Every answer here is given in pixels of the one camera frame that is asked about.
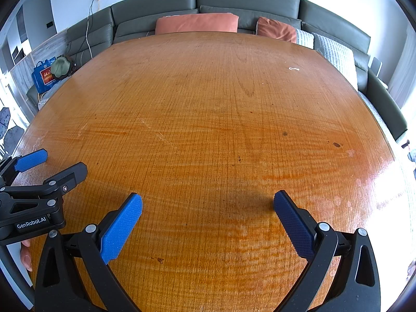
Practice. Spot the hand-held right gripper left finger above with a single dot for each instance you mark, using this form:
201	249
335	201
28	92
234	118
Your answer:
120	230

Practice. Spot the dark open umbrella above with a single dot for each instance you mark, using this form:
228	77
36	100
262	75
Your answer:
14	136
6	122

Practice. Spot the square orange cushion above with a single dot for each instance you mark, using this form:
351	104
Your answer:
276	29

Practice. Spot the white quilted cushion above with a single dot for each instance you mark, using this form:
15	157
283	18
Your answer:
338	58

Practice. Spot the grey chair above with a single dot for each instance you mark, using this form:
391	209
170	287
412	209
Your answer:
377	66

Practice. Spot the white curtain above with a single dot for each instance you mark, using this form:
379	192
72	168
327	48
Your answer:
406	71

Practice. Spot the person's left hand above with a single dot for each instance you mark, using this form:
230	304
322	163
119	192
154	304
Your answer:
26	256

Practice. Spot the green hat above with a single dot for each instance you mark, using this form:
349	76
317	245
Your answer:
60	67

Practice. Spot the grey striped cushion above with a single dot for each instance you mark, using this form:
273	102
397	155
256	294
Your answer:
305	38

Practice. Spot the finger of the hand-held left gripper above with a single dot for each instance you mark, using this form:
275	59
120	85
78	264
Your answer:
70	175
31	161

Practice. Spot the long orange cushion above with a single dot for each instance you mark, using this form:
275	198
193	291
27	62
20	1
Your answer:
195	23

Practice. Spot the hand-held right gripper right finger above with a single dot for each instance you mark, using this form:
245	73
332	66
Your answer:
295	224

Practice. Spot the blue shopping bag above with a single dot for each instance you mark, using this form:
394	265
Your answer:
42	78

